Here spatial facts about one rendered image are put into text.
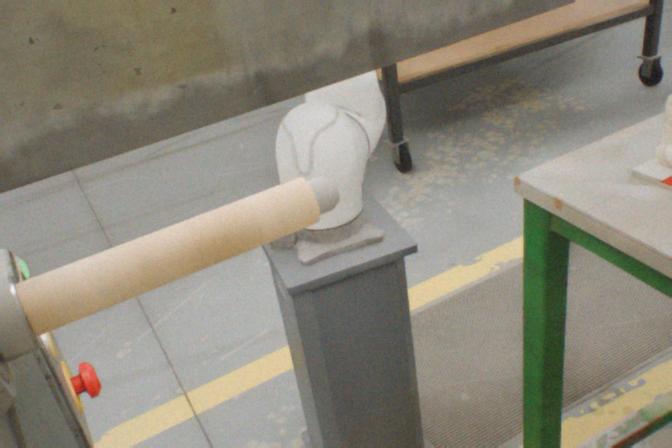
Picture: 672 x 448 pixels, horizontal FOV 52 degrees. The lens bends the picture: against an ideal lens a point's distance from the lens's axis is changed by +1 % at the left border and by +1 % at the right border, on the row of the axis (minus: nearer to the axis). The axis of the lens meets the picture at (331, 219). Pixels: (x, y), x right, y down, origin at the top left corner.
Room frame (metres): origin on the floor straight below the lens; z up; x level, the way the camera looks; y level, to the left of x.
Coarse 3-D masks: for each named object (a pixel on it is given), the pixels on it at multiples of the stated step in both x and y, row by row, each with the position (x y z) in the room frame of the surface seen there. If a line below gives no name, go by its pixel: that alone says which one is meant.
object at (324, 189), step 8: (320, 176) 0.40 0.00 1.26; (312, 184) 0.39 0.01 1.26; (320, 184) 0.39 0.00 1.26; (328, 184) 0.39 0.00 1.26; (320, 192) 0.39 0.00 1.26; (328, 192) 0.39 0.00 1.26; (336, 192) 0.39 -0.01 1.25; (320, 200) 0.39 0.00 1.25; (328, 200) 0.39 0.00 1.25; (336, 200) 0.39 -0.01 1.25; (320, 208) 0.38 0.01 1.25; (328, 208) 0.39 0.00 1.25
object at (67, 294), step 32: (288, 192) 0.38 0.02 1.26; (192, 224) 0.36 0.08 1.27; (224, 224) 0.36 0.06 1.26; (256, 224) 0.36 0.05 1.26; (288, 224) 0.37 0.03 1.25; (96, 256) 0.34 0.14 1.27; (128, 256) 0.34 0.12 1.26; (160, 256) 0.34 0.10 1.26; (192, 256) 0.35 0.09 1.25; (224, 256) 0.35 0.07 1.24; (32, 288) 0.32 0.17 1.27; (64, 288) 0.32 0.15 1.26; (96, 288) 0.32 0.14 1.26; (128, 288) 0.33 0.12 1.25; (32, 320) 0.31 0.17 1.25; (64, 320) 0.32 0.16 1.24
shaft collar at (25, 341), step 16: (0, 288) 0.32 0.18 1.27; (0, 304) 0.31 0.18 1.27; (16, 304) 0.31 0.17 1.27; (0, 320) 0.30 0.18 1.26; (16, 320) 0.30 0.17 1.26; (0, 336) 0.30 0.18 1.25; (16, 336) 0.30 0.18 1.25; (32, 336) 0.30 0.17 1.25; (0, 352) 0.30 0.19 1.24; (16, 352) 0.30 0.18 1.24
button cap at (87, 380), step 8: (80, 368) 0.57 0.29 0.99; (88, 368) 0.57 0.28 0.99; (80, 376) 0.56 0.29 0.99; (88, 376) 0.56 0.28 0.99; (96, 376) 0.56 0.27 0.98; (72, 384) 0.56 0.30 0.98; (80, 384) 0.56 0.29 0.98; (88, 384) 0.55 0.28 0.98; (96, 384) 0.56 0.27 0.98; (80, 392) 0.56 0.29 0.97; (88, 392) 0.55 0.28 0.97; (96, 392) 0.55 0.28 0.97
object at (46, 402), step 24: (0, 264) 0.60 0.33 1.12; (24, 360) 0.48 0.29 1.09; (48, 360) 0.50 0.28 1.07; (24, 384) 0.48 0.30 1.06; (48, 384) 0.49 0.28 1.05; (24, 408) 0.48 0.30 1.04; (48, 408) 0.48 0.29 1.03; (72, 408) 0.50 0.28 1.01; (24, 432) 0.47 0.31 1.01; (48, 432) 0.48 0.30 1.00; (72, 432) 0.49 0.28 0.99
